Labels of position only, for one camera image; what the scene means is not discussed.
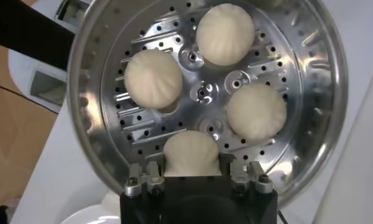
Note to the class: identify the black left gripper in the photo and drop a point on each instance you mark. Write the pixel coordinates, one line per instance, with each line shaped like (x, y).
(22, 27)

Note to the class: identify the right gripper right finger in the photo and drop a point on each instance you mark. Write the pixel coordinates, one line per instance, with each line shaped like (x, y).
(250, 179)

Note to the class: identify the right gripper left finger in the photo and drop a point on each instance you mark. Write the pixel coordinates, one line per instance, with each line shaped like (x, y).
(143, 181)

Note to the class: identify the white steamed baozi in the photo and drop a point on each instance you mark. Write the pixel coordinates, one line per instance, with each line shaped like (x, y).
(256, 111)
(152, 79)
(225, 33)
(190, 155)

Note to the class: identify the stainless steel steamer basket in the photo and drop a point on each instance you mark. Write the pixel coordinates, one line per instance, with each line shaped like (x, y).
(311, 91)

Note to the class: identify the cream electric cooker base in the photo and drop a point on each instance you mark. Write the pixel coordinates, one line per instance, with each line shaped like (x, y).
(111, 207)

